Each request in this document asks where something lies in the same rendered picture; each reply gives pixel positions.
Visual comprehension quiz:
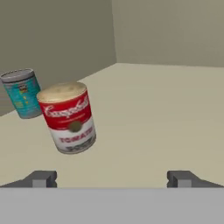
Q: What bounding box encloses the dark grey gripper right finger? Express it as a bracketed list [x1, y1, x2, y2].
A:
[166, 171, 224, 189]

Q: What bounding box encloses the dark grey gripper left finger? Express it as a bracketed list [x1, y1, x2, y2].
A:
[0, 171, 58, 189]

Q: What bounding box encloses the red and white soup can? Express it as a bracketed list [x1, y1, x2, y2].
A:
[36, 81, 97, 155]

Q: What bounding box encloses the teal can with grey lid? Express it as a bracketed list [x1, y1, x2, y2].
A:
[0, 67, 44, 120]

